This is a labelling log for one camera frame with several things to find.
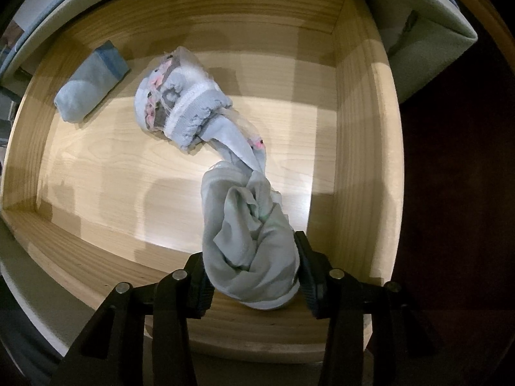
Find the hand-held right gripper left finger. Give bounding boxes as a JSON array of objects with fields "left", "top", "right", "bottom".
[{"left": 50, "top": 251, "right": 216, "bottom": 386}]

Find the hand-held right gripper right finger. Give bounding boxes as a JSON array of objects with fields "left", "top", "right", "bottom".
[{"left": 294, "top": 230, "right": 437, "bottom": 386}]

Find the pale blue underwear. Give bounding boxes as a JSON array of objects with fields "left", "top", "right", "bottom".
[{"left": 200, "top": 161, "right": 302, "bottom": 311}]

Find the wooden drawer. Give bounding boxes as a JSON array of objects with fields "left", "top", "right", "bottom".
[{"left": 0, "top": 0, "right": 405, "bottom": 356}]

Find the white pink patterned sock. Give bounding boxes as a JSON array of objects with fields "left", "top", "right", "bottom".
[{"left": 134, "top": 47, "right": 268, "bottom": 178}]

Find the blue grey rolled sock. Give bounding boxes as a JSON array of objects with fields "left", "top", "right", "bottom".
[{"left": 54, "top": 40, "right": 131, "bottom": 124}]

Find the brown wooden frame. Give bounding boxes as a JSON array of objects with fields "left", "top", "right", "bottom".
[{"left": 432, "top": 0, "right": 511, "bottom": 61}]

